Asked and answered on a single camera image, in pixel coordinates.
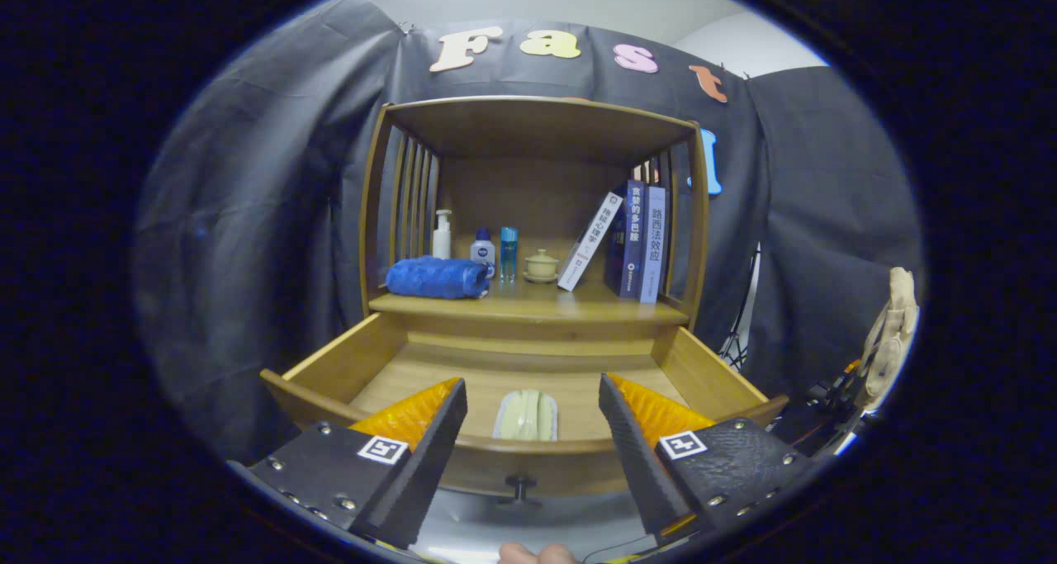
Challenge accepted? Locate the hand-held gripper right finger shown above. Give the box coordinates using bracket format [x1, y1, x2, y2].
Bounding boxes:
[598, 372, 818, 545]

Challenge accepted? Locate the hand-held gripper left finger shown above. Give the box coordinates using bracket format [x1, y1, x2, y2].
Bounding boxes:
[227, 377, 468, 550]

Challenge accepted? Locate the wooden drawer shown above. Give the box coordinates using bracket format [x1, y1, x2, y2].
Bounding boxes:
[260, 312, 789, 507]

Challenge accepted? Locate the pale green brush white base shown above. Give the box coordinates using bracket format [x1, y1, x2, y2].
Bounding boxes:
[493, 389, 559, 442]

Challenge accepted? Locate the wooden countertop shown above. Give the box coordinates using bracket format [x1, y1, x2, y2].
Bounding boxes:
[369, 279, 690, 325]

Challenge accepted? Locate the wooden cabinet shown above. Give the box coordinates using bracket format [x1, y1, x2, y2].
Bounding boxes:
[359, 95, 711, 342]

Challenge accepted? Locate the black tripod stand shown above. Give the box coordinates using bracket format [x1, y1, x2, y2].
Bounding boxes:
[718, 246, 762, 371]

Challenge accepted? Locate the blue folded towel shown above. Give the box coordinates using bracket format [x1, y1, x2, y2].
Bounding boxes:
[386, 255, 494, 301]

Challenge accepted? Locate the pale blue book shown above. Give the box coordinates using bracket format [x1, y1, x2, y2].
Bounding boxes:
[638, 186, 668, 304]

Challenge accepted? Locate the beige lidded tea cup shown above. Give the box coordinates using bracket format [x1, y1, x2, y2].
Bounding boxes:
[523, 249, 561, 284]

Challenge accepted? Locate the dark blue book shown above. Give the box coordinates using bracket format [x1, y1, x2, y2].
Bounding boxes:
[603, 179, 647, 301]

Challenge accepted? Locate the white book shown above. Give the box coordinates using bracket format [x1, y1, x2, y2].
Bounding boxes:
[557, 191, 624, 292]

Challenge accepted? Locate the beige cloth bag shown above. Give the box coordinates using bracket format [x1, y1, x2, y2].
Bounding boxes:
[855, 267, 919, 416]

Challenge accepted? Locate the dark equipment with cables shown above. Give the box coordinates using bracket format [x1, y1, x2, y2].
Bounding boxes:
[776, 374, 868, 457]

